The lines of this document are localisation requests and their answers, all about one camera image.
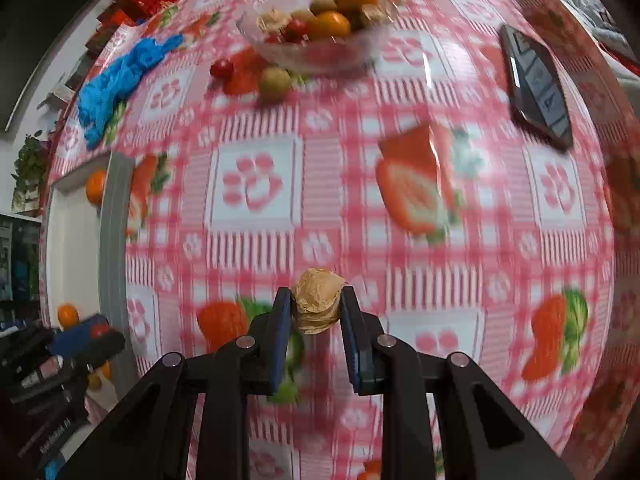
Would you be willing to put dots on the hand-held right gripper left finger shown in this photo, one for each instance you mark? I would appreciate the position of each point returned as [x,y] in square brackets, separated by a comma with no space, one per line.
[277,345]

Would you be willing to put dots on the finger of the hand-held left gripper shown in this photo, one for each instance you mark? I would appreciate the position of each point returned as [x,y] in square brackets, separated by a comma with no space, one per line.
[107,349]
[75,334]

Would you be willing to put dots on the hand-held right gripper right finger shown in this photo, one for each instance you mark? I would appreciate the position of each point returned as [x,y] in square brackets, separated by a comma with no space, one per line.
[352,345]

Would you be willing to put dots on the tan walnut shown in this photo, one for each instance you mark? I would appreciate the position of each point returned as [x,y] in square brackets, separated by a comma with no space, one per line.
[272,21]
[317,307]
[375,14]

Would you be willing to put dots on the white tray with grey rim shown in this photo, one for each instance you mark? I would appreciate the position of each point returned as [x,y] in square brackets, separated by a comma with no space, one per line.
[70,260]

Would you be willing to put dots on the clear glass bowl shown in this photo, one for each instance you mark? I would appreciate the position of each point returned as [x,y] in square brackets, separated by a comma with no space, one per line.
[325,52]

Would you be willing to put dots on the brown kiwi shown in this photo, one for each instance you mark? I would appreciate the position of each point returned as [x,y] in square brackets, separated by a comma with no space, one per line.
[324,5]

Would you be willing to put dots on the dark shelf unit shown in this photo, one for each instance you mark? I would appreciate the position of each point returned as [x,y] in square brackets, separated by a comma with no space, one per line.
[17,260]

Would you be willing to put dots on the pink checkered strawberry tablecloth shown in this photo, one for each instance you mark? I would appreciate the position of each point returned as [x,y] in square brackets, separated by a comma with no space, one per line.
[350,200]

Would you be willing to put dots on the green potted plant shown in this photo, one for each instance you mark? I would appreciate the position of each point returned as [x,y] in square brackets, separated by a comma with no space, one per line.
[30,170]

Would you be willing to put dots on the blue crumpled cloth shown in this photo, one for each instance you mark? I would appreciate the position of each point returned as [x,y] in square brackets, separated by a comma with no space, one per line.
[120,85]

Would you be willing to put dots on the small green fruit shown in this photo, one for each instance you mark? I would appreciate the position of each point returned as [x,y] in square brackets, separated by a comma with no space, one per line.
[274,81]

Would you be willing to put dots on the black smartphone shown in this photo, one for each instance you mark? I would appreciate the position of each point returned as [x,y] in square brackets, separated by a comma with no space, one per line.
[537,85]

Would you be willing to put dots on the grey fabric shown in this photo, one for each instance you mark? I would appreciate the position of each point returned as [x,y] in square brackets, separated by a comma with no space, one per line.
[600,5]

